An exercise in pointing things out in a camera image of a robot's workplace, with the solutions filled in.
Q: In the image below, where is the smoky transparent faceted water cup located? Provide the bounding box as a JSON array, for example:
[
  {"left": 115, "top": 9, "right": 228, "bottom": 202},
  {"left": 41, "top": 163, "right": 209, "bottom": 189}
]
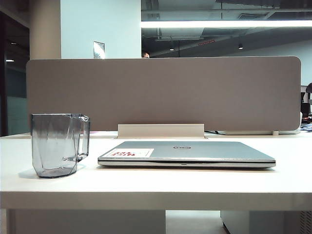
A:
[{"left": 31, "top": 113, "right": 91, "bottom": 178}]

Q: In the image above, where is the red and white laptop sticker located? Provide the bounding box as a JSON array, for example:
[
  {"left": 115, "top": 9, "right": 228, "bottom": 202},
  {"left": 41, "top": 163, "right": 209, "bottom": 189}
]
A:
[{"left": 108, "top": 148, "right": 155, "bottom": 159}]

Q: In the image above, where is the silver Dell laptop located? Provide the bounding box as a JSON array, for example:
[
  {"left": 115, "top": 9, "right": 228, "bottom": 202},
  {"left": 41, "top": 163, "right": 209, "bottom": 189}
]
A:
[{"left": 97, "top": 140, "right": 277, "bottom": 169}]

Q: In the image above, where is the beige felt desk divider panel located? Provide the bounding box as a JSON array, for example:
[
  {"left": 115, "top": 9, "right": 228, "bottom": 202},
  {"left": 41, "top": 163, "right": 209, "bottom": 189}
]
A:
[{"left": 25, "top": 56, "right": 303, "bottom": 136}]

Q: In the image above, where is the long ceiling light strip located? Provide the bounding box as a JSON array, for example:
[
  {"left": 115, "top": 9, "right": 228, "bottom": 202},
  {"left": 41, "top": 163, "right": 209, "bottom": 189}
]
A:
[{"left": 140, "top": 19, "right": 312, "bottom": 28}]

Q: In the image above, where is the small wall poster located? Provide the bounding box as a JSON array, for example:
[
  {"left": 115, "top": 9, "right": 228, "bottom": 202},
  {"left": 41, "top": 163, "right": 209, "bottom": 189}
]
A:
[{"left": 93, "top": 40, "right": 106, "bottom": 59}]

